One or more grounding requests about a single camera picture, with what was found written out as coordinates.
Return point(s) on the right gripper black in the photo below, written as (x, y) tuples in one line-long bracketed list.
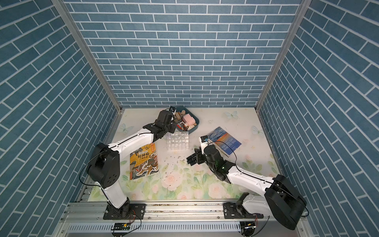
[(199, 155)]

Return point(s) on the black lipstick silver band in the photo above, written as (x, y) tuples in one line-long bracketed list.
[(191, 160)]

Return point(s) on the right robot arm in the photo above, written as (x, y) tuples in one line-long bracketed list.
[(282, 200)]

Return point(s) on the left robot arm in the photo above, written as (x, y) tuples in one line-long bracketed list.
[(104, 168)]

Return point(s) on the clear acrylic lipstick organizer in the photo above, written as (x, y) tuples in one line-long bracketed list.
[(179, 140)]

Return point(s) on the teal plastic storage bin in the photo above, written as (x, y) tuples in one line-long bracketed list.
[(181, 126)]

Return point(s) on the pink compact in bin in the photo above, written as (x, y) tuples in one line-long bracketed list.
[(188, 120)]

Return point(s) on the blue paperback book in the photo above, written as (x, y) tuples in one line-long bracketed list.
[(224, 141)]

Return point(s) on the orange children's story book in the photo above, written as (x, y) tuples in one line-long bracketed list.
[(144, 162)]

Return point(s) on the green circuit board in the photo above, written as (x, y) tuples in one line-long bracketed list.
[(124, 227)]

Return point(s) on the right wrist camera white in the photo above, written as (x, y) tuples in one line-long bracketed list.
[(204, 141)]

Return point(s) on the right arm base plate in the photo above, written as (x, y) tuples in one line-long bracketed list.
[(236, 211)]

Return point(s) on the right circuit board with wires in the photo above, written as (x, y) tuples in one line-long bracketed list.
[(247, 229)]

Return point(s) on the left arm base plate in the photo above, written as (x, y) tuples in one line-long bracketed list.
[(127, 211)]

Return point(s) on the aluminium rail frame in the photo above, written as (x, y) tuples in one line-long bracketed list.
[(174, 211)]

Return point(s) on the white vented cable duct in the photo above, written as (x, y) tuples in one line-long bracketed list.
[(150, 227)]

